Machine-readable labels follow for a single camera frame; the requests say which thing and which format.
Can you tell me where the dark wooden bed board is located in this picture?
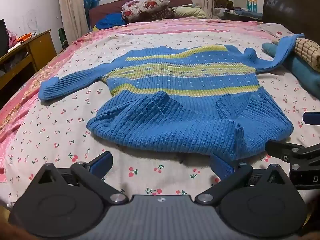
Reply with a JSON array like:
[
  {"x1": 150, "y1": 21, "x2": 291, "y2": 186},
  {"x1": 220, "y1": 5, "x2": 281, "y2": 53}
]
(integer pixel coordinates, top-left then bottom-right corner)
[{"x1": 262, "y1": 0, "x2": 320, "y2": 43}]

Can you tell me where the floral red pillow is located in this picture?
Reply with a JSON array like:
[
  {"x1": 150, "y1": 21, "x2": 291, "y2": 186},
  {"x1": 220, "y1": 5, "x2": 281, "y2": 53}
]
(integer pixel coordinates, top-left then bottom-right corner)
[{"x1": 121, "y1": 0, "x2": 176, "y2": 23}]

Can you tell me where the maroon headboard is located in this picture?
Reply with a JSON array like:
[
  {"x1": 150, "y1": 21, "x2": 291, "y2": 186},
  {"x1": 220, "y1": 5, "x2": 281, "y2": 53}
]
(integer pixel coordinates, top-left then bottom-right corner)
[{"x1": 88, "y1": 0, "x2": 193, "y2": 28}]

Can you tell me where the wooden desk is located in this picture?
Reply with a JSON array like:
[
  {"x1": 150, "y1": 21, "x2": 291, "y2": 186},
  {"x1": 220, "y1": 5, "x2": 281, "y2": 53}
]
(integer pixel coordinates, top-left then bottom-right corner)
[{"x1": 0, "y1": 29, "x2": 58, "y2": 92}]

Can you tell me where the blue patterned hanging cloth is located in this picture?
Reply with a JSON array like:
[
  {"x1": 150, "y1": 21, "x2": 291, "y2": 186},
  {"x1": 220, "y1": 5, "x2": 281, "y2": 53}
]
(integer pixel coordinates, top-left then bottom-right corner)
[{"x1": 83, "y1": 0, "x2": 99, "y2": 13}]

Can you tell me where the white dotted pillow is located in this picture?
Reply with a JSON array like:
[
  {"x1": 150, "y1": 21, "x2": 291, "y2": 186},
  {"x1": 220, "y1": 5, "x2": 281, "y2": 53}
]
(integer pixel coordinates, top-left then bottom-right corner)
[{"x1": 257, "y1": 23, "x2": 296, "y2": 42}]

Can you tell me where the black monitor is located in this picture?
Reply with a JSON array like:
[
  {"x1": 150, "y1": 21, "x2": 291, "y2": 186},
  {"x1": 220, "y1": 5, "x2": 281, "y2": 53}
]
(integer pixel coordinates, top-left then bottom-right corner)
[{"x1": 0, "y1": 19, "x2": 10, "y2": 58}]

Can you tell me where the green object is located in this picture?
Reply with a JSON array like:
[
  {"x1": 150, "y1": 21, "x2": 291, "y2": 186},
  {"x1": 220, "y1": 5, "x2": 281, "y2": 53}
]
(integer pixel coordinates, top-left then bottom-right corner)
[{"x1": 58, "y1": 28, "x2": 69, "y2": 51}]

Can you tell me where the cherry print bedsheet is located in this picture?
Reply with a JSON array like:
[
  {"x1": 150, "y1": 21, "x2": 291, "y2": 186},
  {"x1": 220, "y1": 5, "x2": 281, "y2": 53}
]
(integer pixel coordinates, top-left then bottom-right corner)
[{"x1": 0, "y1": 23, "x2": 320, "y2": 207}]

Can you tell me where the dark nightstand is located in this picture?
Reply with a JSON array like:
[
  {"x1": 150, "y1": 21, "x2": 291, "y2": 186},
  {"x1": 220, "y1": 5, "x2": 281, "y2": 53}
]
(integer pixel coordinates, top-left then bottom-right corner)
[{"x1": 214, "y1": 0, "x2": 263, "y2": 21}]

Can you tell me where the orange object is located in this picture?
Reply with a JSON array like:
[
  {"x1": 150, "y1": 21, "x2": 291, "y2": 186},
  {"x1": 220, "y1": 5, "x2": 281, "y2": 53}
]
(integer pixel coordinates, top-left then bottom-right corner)
[{"x1": 16, "y1": 32, "x2": 33, "y2": 42}]

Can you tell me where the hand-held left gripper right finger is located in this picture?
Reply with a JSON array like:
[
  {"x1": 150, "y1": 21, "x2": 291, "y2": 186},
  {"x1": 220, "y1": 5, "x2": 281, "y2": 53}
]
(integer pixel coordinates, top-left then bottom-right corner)
[{"x1": 194, "y1": 154, "x2": 293, "y2": 204}]

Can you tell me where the teal folded cloth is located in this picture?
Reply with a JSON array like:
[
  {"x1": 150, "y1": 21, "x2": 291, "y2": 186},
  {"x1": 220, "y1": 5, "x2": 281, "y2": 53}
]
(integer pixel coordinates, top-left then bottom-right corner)
[{"x1": 262, "y1": 42, "x2": 320, "y2": 98}]

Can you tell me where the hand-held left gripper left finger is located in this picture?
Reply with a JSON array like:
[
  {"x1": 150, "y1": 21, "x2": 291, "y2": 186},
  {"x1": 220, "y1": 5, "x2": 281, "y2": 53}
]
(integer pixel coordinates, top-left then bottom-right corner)
[{"x1": 30, "y1": 151, "x2": 128, "y2": 204}]

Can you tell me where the pale yellow pillow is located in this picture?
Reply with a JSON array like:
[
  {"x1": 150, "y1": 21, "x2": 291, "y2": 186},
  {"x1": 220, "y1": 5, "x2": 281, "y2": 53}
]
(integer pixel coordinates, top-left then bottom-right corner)
[{"x1": 172, "y1": 6, "x2": 208, "y2": 19}]

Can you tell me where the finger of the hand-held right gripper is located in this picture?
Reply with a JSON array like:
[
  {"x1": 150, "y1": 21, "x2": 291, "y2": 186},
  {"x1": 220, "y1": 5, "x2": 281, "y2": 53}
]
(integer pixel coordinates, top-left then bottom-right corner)
[
  {"x1": 266, "y1": 141, "x2": 320, "y2": 165},
  {"x1": 302, "y1": 112, "x2": 320, "y2": 126}
]

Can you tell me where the blue yellow striped knit sweater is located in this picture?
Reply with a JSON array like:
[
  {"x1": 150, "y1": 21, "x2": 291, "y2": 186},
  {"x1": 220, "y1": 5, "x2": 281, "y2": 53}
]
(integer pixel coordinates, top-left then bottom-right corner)
[{"x1": 38, "y1": 33, "x2": 306, "y2": 161}]

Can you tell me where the pink bag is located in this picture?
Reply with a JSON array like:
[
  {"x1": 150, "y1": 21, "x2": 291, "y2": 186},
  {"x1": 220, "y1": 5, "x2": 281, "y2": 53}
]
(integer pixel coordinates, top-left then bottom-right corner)
[{"x1": 6, "y1": 28, "x2": 18, "y2": 48}]

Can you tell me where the pink striped blanket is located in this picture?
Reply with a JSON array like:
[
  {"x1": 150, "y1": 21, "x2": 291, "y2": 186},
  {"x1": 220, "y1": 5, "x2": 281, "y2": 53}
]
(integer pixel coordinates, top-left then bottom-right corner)
[{"x1": 0, "y1": 16, "x2": 265, "y2": 183}]

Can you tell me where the bright blue cloth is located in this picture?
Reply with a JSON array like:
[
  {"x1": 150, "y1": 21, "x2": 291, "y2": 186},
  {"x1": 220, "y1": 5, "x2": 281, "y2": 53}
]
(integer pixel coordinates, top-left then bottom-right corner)
[{"x1": 95, "y1": 12, "x2": 127, "y2": 29}]

